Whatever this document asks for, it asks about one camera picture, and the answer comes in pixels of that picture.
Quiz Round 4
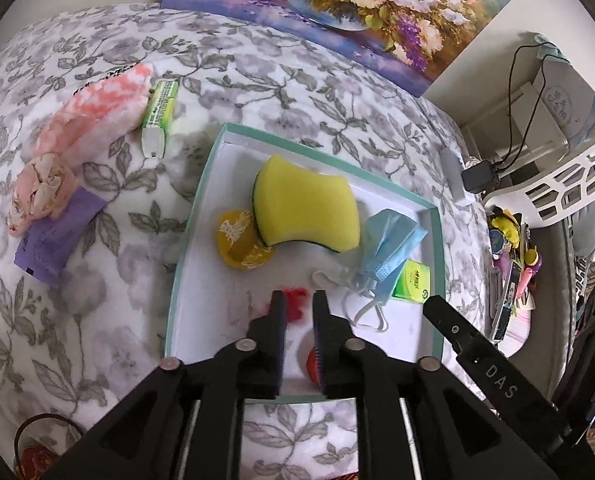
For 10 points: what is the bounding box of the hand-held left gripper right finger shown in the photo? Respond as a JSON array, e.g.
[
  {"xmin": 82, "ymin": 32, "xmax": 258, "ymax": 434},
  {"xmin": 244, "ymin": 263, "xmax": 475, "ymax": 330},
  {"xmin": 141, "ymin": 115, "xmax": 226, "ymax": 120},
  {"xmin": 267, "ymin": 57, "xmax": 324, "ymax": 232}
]
[{"xmin": 311, "ymin": 290, "xmax": 561, "ymax": 480}]

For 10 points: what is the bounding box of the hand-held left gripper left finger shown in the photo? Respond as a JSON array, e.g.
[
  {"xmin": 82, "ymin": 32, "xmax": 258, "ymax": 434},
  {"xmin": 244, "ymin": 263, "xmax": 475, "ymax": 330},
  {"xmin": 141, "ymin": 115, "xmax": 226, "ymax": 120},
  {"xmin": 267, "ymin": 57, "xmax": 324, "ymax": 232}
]
[{"xmin": 42, "ymin": 290, "xmax": 287, "ymax": 480}]

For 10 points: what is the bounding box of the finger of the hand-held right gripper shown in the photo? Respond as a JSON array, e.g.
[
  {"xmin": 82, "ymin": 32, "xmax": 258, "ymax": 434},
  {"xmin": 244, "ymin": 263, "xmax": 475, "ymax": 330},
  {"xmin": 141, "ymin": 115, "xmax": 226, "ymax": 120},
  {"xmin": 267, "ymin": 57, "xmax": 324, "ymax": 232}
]
[{"xmin": 421, "ymin": 295, "xmax": 483, "ymax": 361}]

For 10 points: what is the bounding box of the red hair tie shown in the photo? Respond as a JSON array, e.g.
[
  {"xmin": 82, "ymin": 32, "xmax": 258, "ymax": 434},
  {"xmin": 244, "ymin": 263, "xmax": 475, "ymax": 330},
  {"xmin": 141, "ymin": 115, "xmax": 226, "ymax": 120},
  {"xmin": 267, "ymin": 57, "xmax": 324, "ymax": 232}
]
[{"xmin": 272, "ymin": 287, "xmax": 323, "ymax": 386}]

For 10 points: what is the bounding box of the small green tissue pack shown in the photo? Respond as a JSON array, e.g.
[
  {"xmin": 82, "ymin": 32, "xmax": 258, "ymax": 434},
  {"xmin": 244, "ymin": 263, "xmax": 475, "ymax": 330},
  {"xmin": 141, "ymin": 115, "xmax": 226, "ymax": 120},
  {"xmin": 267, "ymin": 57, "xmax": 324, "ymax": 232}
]
[{"xmin": 391, "ymin": 260, "xmax": 432, "ymax": 306}]

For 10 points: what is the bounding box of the teal shallow box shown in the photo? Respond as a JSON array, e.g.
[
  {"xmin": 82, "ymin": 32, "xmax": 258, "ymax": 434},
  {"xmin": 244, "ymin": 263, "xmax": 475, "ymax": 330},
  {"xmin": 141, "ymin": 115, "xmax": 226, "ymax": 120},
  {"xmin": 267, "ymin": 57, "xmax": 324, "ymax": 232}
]
[{"xmin": 166, "ymin": 121, "xmax": 445, "ymax": 403}]

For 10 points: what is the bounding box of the blue face mask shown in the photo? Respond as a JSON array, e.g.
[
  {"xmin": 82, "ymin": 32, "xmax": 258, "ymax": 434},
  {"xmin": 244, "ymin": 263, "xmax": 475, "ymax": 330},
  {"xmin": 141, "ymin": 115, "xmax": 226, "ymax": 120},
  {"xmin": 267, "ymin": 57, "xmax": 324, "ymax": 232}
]
[{"xmin": 311, "ymin": 208, "xmax": 428, "ymax": 333}]

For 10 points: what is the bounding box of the yellow round printed pad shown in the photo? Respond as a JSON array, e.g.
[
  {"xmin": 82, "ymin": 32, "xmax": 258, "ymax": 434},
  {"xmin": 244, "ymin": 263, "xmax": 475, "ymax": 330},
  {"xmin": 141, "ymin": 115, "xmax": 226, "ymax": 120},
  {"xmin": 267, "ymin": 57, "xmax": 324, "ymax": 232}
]
[{"xmin": 216, "ymin": 209, "xmax": 277, "ymax": 272}]

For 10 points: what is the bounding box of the yellow sponge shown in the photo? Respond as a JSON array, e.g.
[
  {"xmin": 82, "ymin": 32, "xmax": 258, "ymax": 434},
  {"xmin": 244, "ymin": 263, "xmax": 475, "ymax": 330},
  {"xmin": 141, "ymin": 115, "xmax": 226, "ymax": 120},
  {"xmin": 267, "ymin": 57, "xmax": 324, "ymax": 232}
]
[{"xmin": 252, "ymin": 155, "xmax": 362, "ymax": 253}]

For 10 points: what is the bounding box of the purple packet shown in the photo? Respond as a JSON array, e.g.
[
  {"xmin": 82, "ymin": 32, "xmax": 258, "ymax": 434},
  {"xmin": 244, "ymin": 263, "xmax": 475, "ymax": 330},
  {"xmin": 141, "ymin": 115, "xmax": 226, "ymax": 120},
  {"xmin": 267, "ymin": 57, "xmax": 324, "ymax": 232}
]
[{"xmin": 14, "ymin": 185, "xmax": 108, "ymax": 286}]

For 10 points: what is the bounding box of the long green tissue pack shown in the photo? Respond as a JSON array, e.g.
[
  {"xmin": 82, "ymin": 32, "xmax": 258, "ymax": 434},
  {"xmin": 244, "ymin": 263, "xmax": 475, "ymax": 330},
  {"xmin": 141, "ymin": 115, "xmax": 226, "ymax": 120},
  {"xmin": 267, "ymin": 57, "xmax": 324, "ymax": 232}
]
[{"xmin": 141, "ymin": 80, "xmax": 180, "ymax": 158}]

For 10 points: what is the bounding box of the pink white striped cloth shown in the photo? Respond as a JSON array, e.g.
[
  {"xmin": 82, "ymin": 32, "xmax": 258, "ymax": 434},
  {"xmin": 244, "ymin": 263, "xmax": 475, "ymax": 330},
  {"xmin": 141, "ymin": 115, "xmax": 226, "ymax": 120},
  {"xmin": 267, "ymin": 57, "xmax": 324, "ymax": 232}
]
[{"xmin": 34, "ymin": 62, "xmax": 154, "ymax": 161}]

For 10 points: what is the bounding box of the yellow pink toy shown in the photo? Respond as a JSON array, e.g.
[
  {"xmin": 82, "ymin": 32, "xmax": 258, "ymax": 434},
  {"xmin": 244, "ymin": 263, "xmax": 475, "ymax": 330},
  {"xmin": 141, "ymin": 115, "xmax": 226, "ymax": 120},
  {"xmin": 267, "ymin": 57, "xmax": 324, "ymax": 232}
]
[{"xmin": 517, "ymin": 247, "xmax": 543, "ymax": 301}]

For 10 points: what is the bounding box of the yellow plush toy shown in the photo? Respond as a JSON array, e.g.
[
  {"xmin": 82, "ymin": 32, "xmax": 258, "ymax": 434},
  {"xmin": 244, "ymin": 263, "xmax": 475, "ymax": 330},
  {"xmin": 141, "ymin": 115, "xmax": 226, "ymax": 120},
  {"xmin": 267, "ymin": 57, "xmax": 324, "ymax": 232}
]
[{"xmin": 487, "ymin": 210, "xmax": 523, "ymax": 248}]

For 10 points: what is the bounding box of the white cutout chair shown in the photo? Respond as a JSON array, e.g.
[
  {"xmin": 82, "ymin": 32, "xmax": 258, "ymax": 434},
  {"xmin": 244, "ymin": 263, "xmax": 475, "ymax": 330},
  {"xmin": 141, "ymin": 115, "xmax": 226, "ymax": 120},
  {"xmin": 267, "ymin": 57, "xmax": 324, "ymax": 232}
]
[{"xmin": 482, "ymin": 120, "xmax": 595, "ymax": 228}]

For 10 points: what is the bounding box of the white power strip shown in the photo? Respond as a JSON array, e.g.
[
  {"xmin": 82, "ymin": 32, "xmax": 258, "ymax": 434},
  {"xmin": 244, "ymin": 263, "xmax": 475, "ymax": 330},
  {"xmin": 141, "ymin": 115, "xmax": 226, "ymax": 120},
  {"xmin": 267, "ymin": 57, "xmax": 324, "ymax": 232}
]
[{"xmin": 440, "ymin": 147, "xmax": 473, "ymax": 206}]

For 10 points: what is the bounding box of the black power adapter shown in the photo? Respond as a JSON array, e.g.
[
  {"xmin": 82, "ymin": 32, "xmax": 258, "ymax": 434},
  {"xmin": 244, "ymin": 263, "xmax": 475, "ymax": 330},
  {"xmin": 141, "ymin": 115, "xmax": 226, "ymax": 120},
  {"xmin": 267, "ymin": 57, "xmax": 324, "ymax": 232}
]
[{"xmin": 462, "ymin": 160, "xmax": 501, "ymax": 193}]

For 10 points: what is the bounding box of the grey floral blanket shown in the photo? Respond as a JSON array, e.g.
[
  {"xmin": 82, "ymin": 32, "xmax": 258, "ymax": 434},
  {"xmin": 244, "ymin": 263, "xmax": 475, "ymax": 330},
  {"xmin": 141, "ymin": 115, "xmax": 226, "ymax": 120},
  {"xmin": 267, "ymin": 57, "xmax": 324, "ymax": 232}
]
[{"xmin": 0, "ymin": 2, "xmax": 493, "ymax": 480}]

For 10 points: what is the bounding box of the black hair band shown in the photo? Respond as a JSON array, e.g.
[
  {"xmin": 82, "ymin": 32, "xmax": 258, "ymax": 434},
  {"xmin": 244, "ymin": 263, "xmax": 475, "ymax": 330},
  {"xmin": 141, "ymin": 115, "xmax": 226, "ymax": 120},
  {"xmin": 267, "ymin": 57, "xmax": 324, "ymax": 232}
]
[{"xmin": 14, "ymin": 412, "xmax": 86, "ymax": 466}]

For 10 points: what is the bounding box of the grey teal paper bag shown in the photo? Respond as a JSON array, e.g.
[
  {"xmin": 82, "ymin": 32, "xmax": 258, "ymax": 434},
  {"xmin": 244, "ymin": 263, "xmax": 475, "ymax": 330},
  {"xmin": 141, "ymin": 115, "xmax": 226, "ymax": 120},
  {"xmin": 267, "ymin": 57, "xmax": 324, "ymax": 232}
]
[{"xmin": 530, "ymin": 32, "xmax": 595, "ymax": 143}]

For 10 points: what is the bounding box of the red patterned pouch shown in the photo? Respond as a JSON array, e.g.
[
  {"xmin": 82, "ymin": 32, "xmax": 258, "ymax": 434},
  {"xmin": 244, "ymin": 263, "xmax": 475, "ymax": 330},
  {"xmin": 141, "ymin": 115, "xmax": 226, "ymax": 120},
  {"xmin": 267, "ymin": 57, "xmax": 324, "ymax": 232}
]
[{"xmin": 18, "ymin": 442, "xmax": 61, "ymax": 480}]

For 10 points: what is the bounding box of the flower painting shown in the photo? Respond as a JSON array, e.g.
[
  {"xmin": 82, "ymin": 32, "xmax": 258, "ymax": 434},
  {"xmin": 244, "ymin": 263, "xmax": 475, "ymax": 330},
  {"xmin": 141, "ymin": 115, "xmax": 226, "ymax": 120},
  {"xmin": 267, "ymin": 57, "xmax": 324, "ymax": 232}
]
[{"xmin": 162, "ymin": 0, "xmax": 514, "ymax": 99}]

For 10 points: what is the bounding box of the black cable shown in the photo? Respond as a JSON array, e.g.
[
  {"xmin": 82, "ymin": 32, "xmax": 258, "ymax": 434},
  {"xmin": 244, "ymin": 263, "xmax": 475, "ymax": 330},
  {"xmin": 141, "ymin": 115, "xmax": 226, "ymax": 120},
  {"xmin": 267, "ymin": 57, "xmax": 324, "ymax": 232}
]
[{"xmin": 497, "ymin": 42, "xmax": 551, "ymax": 176}]

